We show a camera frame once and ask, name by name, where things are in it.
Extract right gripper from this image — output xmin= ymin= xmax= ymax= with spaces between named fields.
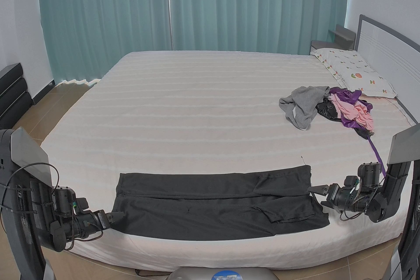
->
xmin=307 ymin=184 xmax=356 ymax=213

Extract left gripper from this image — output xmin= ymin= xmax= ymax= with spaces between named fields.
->
xmin=75 ymin=210 xmax=126 ymax=237

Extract black T-shirt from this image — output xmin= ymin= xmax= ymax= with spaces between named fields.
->
xmin=112 ymin=165 xmax=330 ymax=241

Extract pile of clothes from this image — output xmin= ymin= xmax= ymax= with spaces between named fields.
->
xmin=316 ymin=87 xmax=387 ymax=174

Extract bed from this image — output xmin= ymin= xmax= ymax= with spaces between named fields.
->
xmin=39 ymin=14 xmax=420 ymax=273

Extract grey garment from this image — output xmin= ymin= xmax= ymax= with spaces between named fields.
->
xmin=279 ymin=86 xmax=330 ymax=131

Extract white printed pillow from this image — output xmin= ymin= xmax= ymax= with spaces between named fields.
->
xmin=310 ymin=48 xmax=398 ymax=99

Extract grey bedside table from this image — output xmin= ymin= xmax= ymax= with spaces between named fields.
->
xmin=311 ymin=24 xmax=356 ymax=51

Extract black chest of drawers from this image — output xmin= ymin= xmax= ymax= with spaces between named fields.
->
xmin=0 ymin=63 xmax=33 ymax=130

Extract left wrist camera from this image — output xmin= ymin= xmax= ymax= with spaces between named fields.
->
xmin=75 ymin=197 xmax=90 ymax=213

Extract black cable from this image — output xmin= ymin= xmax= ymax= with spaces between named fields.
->
xmin=135 ymin=268 xmax=171 ymax=275
xmin=0 ymin=162 xmax=60 ymax=207

